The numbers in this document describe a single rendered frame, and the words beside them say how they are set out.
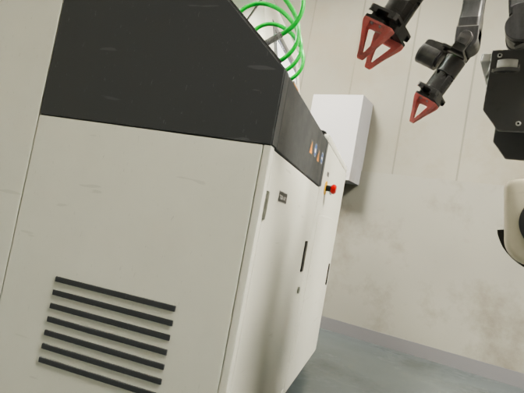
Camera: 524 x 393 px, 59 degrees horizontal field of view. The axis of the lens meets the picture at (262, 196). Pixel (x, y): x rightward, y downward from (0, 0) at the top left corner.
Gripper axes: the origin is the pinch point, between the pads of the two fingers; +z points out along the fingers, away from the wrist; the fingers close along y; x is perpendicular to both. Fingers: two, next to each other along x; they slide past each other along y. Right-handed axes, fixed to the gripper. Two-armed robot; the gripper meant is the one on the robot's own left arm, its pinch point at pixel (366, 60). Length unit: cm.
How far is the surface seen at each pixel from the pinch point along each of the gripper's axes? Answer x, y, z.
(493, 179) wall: 0, -215, -15
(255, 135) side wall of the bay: -6.8, 8.8, 24.8
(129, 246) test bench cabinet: -15, 15, 60
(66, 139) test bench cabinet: -43, 21, 50
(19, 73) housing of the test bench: -64, 25, 45
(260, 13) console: -76, -51, -7
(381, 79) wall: -98, -215, -35
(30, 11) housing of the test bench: -72, 25, 31
